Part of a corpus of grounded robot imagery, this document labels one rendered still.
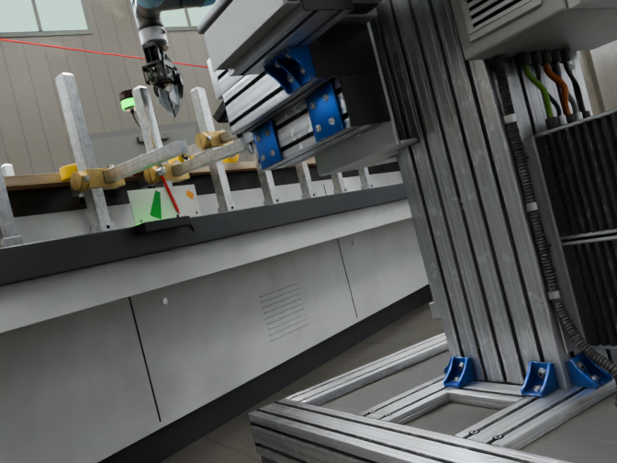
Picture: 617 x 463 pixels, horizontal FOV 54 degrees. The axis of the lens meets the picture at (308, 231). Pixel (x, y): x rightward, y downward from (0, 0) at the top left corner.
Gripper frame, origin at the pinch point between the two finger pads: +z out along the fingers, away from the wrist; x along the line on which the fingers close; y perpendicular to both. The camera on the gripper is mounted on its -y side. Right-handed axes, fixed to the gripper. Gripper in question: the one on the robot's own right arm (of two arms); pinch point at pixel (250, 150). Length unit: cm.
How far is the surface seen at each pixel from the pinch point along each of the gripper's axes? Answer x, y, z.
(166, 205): -7.2, -28.7, 7.9
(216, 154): -1.5, -10.7, -1.9
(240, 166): 51, -46, -6
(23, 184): -39, -46, -5
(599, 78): 1121, -37, -121
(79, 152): -30.8, -30.5, -8.9
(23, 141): 234, -455, -137
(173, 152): -26.5, -2.0, -0.6
